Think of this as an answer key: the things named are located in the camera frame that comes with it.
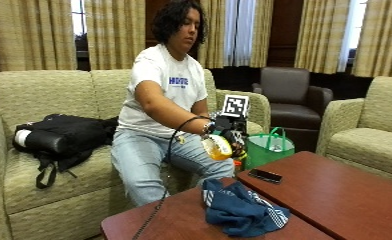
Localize yellow juice bottle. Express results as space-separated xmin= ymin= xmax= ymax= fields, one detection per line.
xmin=200 ymin=133 xmax=235 ymax=162

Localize green tote bag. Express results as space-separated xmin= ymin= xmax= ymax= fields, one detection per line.
xmin=243 ymin=126 xmax=296 ymax=171

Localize black smartphone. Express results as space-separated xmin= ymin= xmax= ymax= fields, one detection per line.
xmin=247 ymin=168 xmax=284 ymax=185

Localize white cube of black markers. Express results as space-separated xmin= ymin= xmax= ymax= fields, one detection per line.
xmin=220 ymin=94 xmax=251 ymax=119

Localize blue striped cloth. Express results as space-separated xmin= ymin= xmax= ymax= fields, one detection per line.
xmin=202 ymin=178 xmax=292 ymax=239

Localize brown leather armchair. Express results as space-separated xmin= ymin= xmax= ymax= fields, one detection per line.
xmin=251 ymin=66 xmax=335 ymax=153

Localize the person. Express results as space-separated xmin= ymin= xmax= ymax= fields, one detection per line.
xmin=110 ymin=0 xmax=251 ymax=208

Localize beige checked curtain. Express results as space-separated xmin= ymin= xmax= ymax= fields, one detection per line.
xmin=198 ymin=0 xmax=228 ymax=70
xmin=248 ymin=0 xmax=276 ymax=69
xmin=294 ymin=0 xmax=352 ymax=75
xmin=0 ymin=0 xmax=79 ymax=72
xmin=352 ymin=0 xmax=392 ymax=79
xmin=83 ymin=0 xmax=149 ymax=71

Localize beige fabric armchair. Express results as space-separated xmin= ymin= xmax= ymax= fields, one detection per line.
xmin=316 ymin=76 xmax=392 ymax=186

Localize white sheer curtain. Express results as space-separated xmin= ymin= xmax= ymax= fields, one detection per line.
xmin=223 ymin=0 xmax=258 ymax=68

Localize black backpack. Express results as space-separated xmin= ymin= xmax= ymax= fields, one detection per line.
xmin=11 ymin=113 xmax=121 ymax=190

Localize beige fabric sofa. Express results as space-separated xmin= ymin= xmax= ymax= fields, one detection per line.
xmin=0 ymin=68 xmax=274 ymax=240

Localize white water bottle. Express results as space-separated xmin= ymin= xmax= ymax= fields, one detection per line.
xmin=14 ymin=128 xmax=34 ymax=148

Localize black cable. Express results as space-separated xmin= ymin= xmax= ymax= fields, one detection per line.
xmin=131 ymin=115 xmax=214 ymax=240

